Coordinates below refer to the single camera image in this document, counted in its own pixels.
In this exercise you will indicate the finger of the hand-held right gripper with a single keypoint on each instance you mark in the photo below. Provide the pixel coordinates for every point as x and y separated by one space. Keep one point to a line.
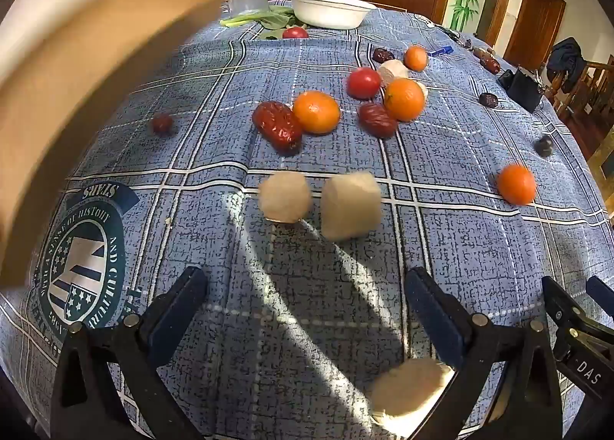
559 304
602 291

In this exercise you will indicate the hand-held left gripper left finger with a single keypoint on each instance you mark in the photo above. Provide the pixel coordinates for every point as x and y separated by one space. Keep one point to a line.
175 311

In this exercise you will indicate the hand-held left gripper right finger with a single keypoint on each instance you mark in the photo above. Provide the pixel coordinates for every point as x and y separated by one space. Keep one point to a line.
431 311

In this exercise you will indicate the large white yam piece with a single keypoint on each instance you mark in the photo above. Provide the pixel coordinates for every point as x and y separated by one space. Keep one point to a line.
350 206

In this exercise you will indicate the round white yam piece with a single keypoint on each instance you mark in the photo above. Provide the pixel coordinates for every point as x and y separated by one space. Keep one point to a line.
284 197

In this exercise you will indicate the large red jujube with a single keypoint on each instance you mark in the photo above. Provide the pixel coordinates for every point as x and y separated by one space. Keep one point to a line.
278 127

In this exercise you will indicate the brown cardboard box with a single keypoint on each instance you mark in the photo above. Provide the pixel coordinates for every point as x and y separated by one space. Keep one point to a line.
72 109

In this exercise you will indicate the blue plaid tablecloth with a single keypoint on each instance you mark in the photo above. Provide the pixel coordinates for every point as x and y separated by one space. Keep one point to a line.
455 238

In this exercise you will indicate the dark jujube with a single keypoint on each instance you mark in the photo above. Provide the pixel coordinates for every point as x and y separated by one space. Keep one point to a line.
488 99
544 146

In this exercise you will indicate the small red jujube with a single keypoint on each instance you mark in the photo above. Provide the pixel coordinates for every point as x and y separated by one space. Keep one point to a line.
162 123

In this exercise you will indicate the wooden chair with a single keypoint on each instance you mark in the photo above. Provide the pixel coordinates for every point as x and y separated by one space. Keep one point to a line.
583 89

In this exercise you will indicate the black pouch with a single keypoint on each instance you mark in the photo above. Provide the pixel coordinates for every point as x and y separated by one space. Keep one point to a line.
525 87

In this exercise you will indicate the dark jacket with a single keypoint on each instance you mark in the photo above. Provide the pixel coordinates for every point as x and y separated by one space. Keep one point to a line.
568 58

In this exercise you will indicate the red tomato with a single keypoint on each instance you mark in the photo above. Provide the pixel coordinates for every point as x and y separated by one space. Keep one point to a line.
295 33
363 83

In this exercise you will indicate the small orange tangerine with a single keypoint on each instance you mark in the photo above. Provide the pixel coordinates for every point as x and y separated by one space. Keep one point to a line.
415 58

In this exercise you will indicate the blue pen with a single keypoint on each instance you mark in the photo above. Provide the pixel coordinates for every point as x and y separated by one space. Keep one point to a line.
441 51

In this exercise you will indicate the key bunch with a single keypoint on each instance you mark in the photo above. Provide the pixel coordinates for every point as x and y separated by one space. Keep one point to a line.
475 49

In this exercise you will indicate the brown wooden door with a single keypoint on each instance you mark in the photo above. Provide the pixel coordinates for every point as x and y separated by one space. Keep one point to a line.
535 22

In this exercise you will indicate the green leafy vegetable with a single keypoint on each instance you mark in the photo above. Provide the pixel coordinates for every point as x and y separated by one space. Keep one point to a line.
268 20

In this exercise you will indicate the white bowl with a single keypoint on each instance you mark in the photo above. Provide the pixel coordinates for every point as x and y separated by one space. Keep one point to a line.
330 10

